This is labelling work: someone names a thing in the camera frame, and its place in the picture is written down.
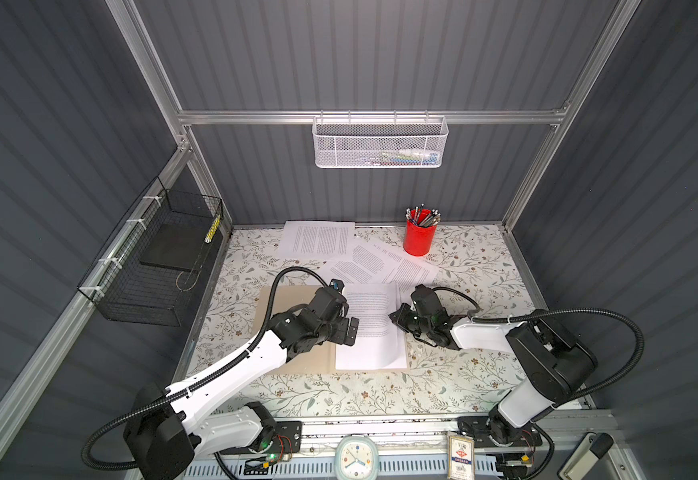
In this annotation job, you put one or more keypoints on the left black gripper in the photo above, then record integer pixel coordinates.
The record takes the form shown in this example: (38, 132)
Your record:
(341, 336)

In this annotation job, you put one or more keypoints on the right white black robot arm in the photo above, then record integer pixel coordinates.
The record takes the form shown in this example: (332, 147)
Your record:
(554, 363)

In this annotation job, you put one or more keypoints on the white wire mesh basket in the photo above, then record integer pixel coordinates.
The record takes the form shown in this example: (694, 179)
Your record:
(391, 142)

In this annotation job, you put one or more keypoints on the black white stapler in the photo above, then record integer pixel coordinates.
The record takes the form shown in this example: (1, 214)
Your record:
(592, 448)

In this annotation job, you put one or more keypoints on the small card box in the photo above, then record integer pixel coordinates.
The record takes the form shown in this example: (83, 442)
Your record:
(460, 454)

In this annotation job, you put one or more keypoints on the black notebook in basket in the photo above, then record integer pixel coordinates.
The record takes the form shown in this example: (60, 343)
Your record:
(176, 247)

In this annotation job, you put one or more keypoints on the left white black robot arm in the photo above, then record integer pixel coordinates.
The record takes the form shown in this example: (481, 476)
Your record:
(168, 426)

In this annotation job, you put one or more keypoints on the black wire basket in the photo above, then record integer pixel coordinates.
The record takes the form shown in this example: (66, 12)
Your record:
(124, 290)

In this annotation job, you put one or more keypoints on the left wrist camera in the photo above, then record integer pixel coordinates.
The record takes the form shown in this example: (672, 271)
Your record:
(328, 303)

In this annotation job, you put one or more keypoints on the white desk clock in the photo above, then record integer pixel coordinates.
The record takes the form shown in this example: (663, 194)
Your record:
(356, 458)

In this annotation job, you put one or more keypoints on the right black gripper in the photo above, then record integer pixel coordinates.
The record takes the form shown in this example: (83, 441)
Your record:
(399, 320)

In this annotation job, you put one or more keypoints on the brown kraft paper folder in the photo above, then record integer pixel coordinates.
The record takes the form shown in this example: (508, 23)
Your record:
(321, 359)

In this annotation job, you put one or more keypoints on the large front printed sheet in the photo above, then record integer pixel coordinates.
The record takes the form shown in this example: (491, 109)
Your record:
(379, 344)

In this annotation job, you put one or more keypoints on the red pen cup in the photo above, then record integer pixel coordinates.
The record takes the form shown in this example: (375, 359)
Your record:
(421, 225)

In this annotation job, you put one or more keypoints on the yellow marker in basket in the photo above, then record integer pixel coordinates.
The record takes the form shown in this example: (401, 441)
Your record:
(208, 238)

